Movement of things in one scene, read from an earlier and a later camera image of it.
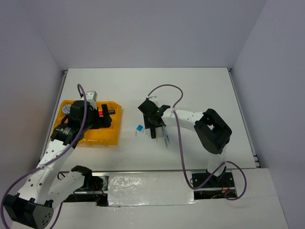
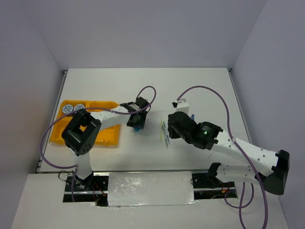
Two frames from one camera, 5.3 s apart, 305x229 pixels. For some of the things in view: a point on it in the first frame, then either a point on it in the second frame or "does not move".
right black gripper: x=147 y=124 → x=171 y=132
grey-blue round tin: x=66 y=109 does not move
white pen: x=165 y=136 does not move
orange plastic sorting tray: x=104 y=136 does not move
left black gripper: x=105 y=121 → x=141 y=124
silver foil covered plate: x=147 y=189 does not move
